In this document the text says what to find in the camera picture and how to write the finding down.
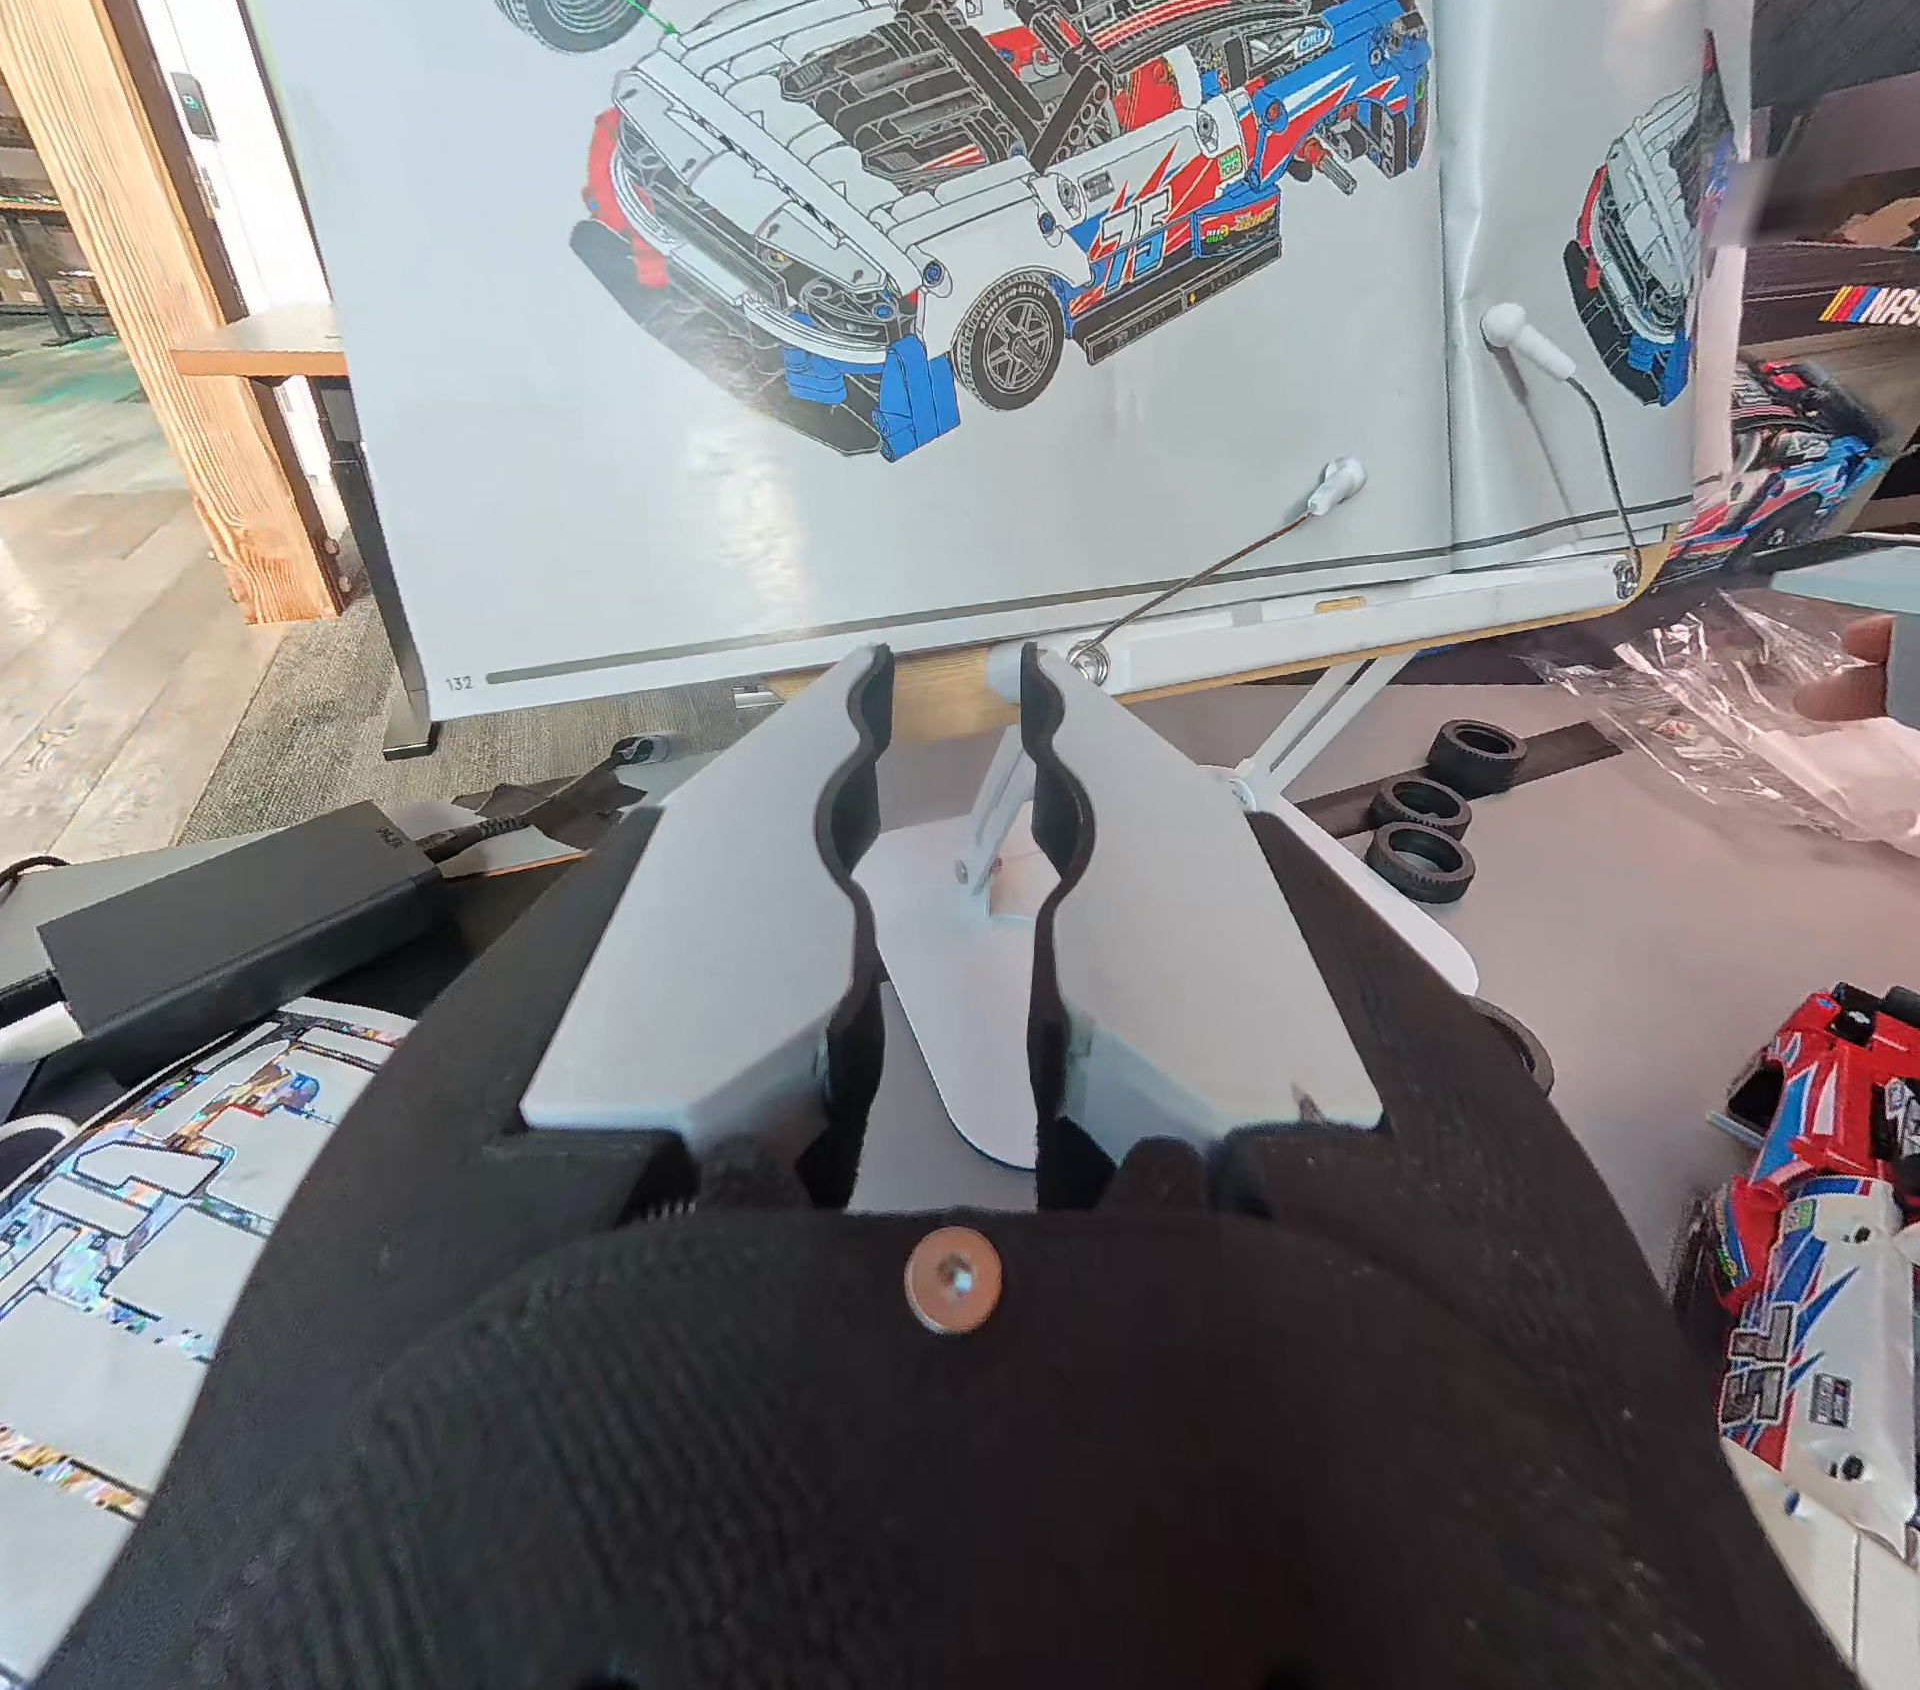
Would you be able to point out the clear plastic bag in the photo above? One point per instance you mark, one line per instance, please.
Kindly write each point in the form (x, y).
(1695, 685)

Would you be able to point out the white book stand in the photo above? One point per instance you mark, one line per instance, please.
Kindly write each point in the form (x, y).
(1274, 633)

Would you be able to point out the person's right hand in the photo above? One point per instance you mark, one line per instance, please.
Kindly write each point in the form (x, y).
(1874, 670)

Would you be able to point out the black rubber toy tyre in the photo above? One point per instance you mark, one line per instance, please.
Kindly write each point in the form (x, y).
(1388, 872)
(1388, 809)
(1522, 1044)
(1479, 738)

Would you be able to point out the instruction booklet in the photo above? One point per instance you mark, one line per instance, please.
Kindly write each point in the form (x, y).
(600, 445)

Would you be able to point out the wooden pillar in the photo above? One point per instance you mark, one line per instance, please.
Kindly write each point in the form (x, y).
(151, 220)

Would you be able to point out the sticker sheet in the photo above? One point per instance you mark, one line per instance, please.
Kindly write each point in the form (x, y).
(151, 1210)

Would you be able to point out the black toy set box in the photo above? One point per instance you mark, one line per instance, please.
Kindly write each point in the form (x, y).
(1800, 445)

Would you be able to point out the toy brick race car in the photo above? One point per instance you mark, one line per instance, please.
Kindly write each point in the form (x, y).
(1815, 1120)

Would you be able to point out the black power adapter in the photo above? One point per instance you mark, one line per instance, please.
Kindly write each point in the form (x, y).
(224, 924)

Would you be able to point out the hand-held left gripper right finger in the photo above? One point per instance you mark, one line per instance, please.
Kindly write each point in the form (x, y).
(1215, 971)

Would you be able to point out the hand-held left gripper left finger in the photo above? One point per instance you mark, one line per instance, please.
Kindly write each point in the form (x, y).
(691, 971)

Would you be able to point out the wall control panel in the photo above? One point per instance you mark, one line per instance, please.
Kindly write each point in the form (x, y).
(198, 103)

